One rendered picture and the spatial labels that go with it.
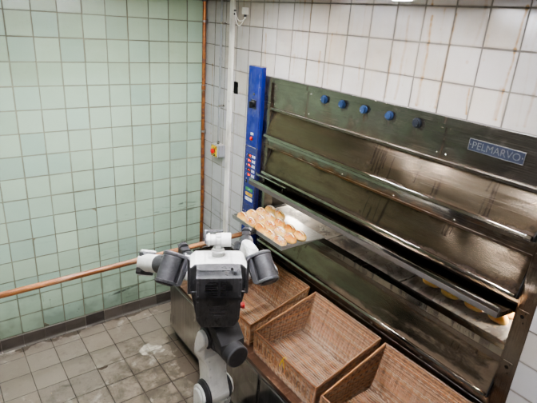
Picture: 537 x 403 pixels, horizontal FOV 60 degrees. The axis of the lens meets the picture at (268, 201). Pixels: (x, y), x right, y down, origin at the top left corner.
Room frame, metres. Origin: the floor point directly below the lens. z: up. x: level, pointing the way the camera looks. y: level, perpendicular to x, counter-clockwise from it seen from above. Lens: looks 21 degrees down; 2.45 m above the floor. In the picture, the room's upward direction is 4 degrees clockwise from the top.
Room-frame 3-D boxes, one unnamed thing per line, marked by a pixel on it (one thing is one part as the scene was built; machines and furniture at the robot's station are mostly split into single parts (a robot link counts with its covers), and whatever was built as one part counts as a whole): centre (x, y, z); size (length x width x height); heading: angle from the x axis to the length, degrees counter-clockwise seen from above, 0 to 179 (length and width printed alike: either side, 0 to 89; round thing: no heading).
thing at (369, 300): (2.39, -0.52, 1.02); 1.79 x 0.11 x 0.19; 38
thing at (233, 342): (1.86, 0.17, 1.00); 0.28 x 0.13 x 0.18; 37
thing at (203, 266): (1.88, 0.21, 1.27); 0.34 x 0.30 x 0.36; 99
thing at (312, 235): (2.79, -0.07, 1.19); 0.55 x 0.36 x 0.03; 37
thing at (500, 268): (2.39, -0.52, 1.54); 1.79 x 0.11 x 0.19; 38
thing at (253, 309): (2.68, 0.04, 0.72); 0.56 x 0.49 x 0.28; 39
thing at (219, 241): (1.94, 0.21, 1.47); 0.10 x 0.07 x 0.09; 99
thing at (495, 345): (2.40, -0.54, 1.16); 1.80 x 0.06 x 0.04; 38
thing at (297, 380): (2.21, -0.32, 0.72); 0.56 x 0.49 x 0.28; 38
